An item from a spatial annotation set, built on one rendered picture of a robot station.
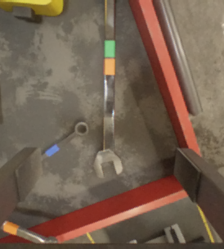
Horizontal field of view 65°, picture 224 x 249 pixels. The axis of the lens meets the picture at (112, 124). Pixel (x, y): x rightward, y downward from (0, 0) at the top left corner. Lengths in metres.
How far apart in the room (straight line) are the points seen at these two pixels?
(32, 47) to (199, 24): 1.13
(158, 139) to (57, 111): 0.15
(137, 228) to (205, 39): 1.18
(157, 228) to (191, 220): 0.20
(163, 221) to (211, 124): 0.69
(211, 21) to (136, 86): 1.11
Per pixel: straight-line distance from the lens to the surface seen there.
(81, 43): 0.25
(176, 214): 1.17
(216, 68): 1.33
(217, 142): 1.44
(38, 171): 0.17
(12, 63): 0.28
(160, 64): 0.21
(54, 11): 0.25
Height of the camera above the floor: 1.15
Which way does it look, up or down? 75 degrees down
